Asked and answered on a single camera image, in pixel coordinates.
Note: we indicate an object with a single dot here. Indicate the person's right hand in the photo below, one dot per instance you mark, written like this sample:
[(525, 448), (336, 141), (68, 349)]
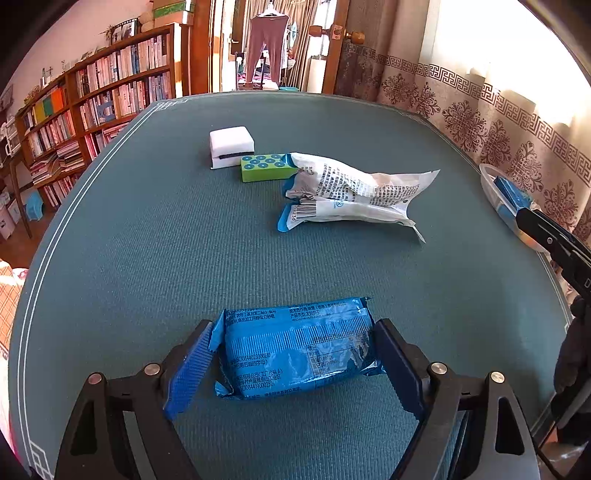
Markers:
[(575, 369)]

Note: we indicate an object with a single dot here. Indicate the white sponge with black stripe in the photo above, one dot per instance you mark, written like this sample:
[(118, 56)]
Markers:
[(231, 141)]

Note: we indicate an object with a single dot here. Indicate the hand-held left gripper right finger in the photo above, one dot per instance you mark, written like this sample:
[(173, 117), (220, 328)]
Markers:
[(399, 364)]

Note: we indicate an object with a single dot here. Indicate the wooden door knob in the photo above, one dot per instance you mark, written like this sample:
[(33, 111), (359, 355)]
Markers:
[(355, 36)]

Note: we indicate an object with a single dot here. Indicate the clear plastic container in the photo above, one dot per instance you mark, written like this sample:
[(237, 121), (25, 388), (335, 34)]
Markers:
[(491, 184)]

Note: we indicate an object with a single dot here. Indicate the patterned beige curtain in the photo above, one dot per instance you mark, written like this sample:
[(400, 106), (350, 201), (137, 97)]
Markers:
[(485, 106)]

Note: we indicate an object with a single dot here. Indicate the blue plastic stool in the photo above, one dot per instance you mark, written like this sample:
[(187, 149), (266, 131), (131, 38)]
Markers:
[(34, 205)]

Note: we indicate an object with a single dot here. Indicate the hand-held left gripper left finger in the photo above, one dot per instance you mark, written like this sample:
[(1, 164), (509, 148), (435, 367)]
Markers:
[(189, 369)]

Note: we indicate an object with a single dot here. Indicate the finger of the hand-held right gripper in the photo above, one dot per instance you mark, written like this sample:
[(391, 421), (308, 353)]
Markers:
[(554, 244)]

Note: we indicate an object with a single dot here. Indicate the wooden bookshelf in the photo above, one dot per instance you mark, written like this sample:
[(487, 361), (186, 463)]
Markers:
[(174, 55)]

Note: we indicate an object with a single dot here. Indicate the white and blue plastic wrapper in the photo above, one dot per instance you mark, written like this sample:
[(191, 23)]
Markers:
[(360, 189)]

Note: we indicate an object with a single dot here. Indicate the green box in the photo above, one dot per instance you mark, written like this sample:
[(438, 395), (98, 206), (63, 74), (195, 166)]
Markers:
[(173, 11)]

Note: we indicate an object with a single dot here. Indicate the wooden door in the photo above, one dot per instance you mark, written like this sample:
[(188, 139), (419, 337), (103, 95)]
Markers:
[(336, 64)]

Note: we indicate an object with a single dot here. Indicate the blue snack packet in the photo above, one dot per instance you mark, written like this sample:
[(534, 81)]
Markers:
[(295, 346)]

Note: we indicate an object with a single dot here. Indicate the rows of books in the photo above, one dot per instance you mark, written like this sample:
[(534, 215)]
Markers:
[(120, 69)]

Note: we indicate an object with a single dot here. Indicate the hanging pink pants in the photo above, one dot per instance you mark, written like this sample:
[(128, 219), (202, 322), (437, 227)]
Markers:
[(268, 46)]

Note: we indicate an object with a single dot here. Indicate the pink checked cloth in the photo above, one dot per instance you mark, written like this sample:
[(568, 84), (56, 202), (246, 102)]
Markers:
[(9, 300)]

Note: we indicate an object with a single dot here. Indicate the photo frame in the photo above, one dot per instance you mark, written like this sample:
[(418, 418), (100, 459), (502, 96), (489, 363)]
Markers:
[(123, 31)]

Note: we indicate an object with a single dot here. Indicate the green block with blue dots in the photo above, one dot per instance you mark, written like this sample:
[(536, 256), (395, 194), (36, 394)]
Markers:
[(265, 168)]

